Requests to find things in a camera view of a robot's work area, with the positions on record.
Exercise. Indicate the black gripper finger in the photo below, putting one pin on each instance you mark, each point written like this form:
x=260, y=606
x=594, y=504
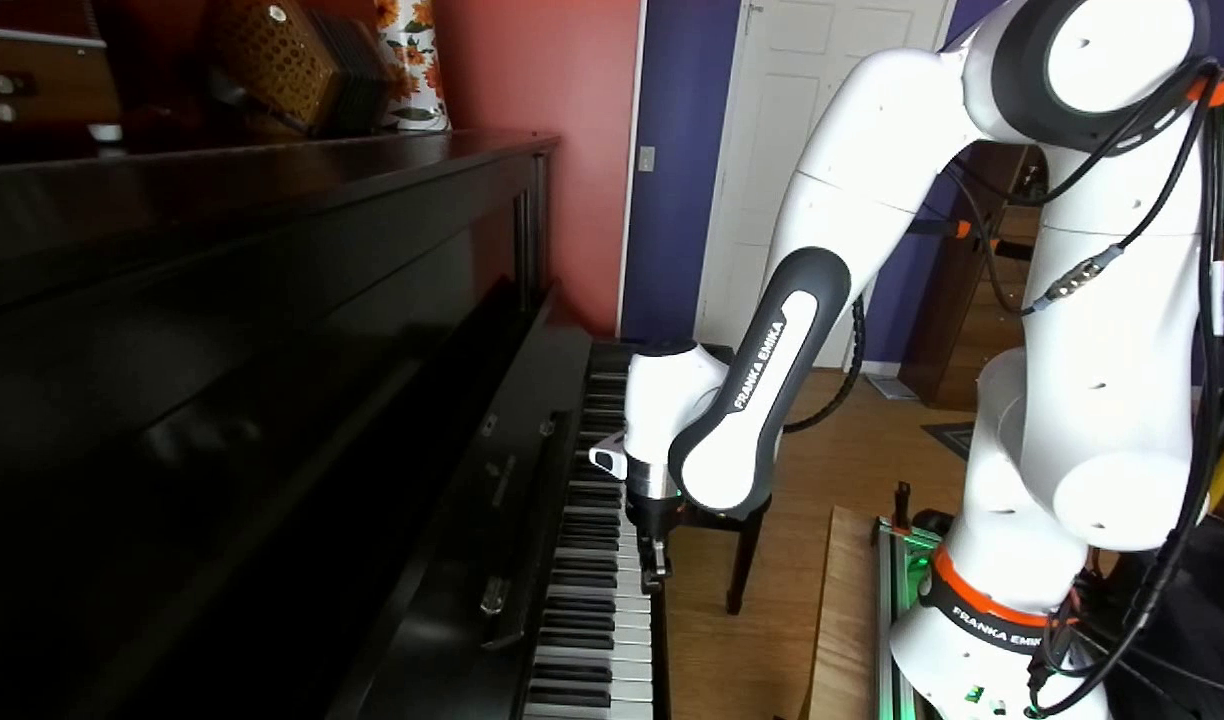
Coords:
x=656, y=561

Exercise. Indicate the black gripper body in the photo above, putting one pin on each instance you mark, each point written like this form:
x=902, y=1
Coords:
x=652, y=522

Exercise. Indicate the black piano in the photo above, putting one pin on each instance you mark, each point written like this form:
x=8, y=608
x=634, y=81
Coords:
x=298, y=433

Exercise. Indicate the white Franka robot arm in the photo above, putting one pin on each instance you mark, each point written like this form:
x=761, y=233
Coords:
x=1090, y=433

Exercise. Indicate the black tufted piano bench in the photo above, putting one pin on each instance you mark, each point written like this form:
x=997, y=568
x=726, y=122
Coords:
x=740, y=535

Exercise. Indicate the light wooden platform board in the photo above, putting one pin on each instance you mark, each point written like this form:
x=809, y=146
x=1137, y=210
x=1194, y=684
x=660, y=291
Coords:
x=845, y=627

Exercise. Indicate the brown wooden cabinet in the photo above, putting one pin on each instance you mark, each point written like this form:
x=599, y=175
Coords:
x=968, y=304

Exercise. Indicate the white panel door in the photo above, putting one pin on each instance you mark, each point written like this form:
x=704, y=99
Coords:
x=789, y=62

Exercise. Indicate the floral ceramic vase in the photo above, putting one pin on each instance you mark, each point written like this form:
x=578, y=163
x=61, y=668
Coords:
x=409, y=55

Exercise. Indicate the woven brown basket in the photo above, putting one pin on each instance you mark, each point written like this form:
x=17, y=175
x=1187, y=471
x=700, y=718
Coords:
x=277, y=55

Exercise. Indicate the brown box with knobs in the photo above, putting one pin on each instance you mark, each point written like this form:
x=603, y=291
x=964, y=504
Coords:
x=57, y=84

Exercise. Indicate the green metal robot base frame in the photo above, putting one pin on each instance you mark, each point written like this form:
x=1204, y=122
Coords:
x=902, y=566

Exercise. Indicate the white wall light switch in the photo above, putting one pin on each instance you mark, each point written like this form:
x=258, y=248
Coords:
x=645, y=158

